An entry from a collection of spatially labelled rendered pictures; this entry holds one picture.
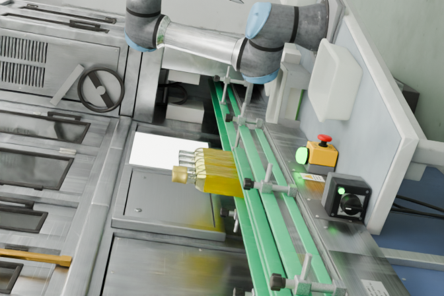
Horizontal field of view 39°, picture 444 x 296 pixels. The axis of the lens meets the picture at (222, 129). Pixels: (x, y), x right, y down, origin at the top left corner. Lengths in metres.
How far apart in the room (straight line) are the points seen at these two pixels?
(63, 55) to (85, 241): 1.37
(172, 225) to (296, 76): 0.65
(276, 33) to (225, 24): 3.71
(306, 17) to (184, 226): 0.73
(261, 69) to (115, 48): 1.06
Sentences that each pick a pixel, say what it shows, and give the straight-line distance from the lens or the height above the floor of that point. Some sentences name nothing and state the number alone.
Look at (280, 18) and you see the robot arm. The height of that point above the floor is 0.91.
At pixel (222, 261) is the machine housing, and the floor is 0.99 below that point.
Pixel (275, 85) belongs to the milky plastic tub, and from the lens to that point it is 2.29.
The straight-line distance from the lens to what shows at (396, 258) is 1.34.
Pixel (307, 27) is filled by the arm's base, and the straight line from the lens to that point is 1.97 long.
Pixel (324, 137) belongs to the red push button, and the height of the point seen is 0.80.
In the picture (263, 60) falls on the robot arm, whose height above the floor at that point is 0.93.
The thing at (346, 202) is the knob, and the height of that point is 0.81.
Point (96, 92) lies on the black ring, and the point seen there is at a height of 1.51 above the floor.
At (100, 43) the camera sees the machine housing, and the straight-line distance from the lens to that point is 2.91.
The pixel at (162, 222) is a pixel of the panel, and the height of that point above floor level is 1.17.
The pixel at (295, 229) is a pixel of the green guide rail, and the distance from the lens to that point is 1.38.
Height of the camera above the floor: 1.26
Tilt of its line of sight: 7 degrees down
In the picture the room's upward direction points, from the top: 81 degrees counter-clockwise
